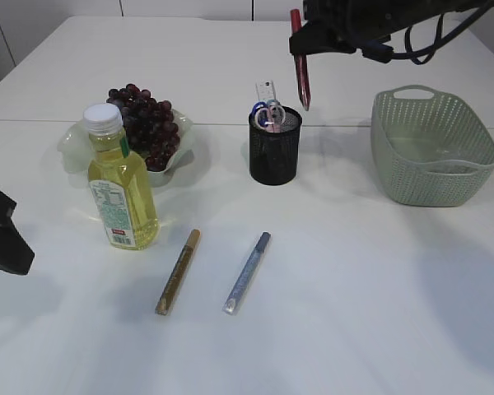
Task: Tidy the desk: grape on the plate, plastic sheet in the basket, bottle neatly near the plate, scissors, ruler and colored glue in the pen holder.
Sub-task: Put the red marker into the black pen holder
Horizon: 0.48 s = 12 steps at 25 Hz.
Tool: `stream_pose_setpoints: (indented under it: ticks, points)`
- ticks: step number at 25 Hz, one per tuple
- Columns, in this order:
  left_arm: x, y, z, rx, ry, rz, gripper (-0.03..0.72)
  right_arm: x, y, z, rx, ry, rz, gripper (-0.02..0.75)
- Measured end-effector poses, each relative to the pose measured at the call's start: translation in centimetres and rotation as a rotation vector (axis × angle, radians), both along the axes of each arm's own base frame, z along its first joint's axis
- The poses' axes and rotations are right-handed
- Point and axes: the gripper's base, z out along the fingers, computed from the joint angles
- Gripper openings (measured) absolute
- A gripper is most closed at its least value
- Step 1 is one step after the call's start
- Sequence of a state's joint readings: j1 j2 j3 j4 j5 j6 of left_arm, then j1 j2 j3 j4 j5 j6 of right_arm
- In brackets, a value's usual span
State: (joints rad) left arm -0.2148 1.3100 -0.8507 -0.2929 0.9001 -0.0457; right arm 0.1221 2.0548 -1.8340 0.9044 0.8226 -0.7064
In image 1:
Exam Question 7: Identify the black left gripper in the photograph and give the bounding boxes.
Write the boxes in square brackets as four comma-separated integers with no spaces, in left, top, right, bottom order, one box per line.
[0,191,35,275]

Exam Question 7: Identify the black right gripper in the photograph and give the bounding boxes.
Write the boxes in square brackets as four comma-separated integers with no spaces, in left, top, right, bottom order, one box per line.
[289,0,490,56]

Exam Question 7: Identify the red glitter pen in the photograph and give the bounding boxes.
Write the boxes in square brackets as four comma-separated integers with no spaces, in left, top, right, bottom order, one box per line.
[290,8,311,111]

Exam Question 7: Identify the clear plastic ruler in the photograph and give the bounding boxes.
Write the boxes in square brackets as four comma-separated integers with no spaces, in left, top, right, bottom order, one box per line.
[255,80,277,103]

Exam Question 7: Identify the pink scissors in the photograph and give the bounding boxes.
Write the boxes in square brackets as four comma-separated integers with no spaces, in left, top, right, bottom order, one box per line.
[254,105,286,133]

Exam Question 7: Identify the blue scissors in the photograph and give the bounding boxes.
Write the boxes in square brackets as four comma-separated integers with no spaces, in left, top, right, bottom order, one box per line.
[251,99,283,132]

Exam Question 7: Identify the yellow tea bottle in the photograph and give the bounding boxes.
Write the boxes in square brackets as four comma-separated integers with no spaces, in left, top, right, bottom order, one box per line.
[82,103,159,250]

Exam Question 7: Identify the gold glitter pen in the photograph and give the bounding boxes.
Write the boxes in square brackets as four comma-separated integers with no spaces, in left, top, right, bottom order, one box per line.
[155,229,201,316]

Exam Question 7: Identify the purple grape bunch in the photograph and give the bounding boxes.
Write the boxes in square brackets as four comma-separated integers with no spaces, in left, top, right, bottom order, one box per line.
[106,83,177,171]

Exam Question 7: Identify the silver glitter pen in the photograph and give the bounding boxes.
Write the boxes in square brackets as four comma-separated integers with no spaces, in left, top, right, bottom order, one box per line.
[222,232,271,315]

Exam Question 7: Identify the green wavy glass plate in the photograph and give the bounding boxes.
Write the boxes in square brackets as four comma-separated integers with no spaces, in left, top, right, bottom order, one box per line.
[57,109,195,188]

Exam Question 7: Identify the black mesh pen holder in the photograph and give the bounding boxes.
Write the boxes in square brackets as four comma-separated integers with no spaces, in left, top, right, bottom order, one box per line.
[249,106,302,186]

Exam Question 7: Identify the light green woven basket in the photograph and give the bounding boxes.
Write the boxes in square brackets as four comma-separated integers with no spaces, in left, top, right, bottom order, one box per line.
[370,85,494,207]

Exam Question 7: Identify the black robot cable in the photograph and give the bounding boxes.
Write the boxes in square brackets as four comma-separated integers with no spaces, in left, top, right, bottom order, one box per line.
[390,0,494,65]

